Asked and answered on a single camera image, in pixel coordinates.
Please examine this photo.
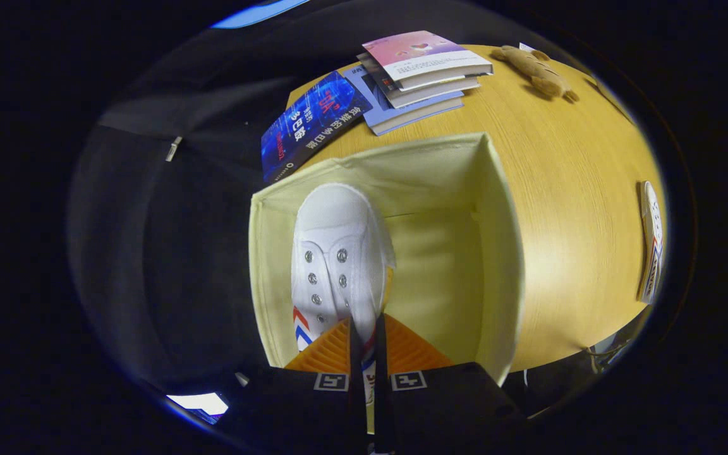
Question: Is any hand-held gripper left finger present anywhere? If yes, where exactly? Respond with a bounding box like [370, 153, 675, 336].
[215, 315, 372, 455]

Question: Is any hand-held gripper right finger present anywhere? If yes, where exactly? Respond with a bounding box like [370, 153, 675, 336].
[373, 313, 526, 455]

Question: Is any pale green fabric storage box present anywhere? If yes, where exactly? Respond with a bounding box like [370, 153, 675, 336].
[249, 131, 525, 386]

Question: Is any white canvas shoe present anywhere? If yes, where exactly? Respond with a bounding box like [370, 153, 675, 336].
[290, 183, 396, 405]
[637, 180, 665, 305]

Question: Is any computer screen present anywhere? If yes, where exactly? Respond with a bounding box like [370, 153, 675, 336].
[167, 392, 229, 425]

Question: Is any dark blue book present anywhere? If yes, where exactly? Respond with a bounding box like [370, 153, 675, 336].
[260, 71, 372, 184]

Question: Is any light blue book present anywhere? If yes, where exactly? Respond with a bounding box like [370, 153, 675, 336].
[341, 63, 466, 137]

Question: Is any grey book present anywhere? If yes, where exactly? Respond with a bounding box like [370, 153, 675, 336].
[356, 52, 482, 109]

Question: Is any brown plush toy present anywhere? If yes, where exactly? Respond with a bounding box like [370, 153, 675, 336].
[490, 44, 579, 103]

